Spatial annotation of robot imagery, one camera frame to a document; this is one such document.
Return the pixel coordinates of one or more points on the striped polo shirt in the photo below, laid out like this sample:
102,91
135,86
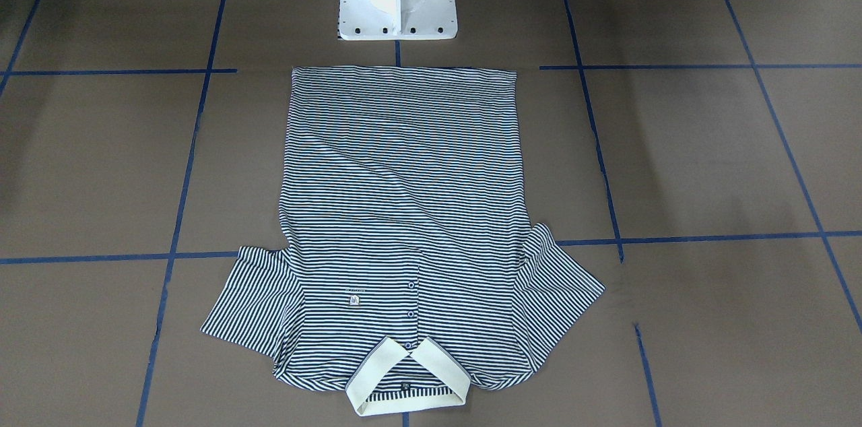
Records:
412,272

